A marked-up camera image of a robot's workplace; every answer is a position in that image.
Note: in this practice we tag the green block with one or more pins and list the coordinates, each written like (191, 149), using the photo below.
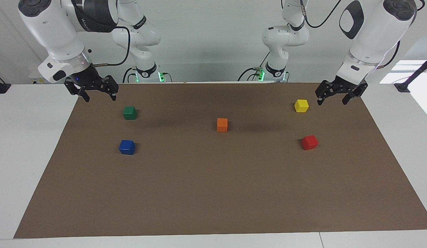
(129, 113)

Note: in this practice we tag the yellow block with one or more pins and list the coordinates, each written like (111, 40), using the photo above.
(301, 106)

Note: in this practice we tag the blue block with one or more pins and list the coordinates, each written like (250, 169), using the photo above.
(126, 147)

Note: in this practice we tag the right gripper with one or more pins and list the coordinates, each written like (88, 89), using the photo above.
(83, 78)

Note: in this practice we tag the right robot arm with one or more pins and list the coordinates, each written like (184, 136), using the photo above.
(58, 32)

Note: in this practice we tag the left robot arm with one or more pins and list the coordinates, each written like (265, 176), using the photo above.
(372, 38)

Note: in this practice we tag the red block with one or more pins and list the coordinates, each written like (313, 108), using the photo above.
(309, 143)

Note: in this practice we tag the orange block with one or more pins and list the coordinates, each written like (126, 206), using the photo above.
(222, 125)

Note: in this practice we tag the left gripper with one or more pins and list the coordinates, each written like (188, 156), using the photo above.
(349, 84)

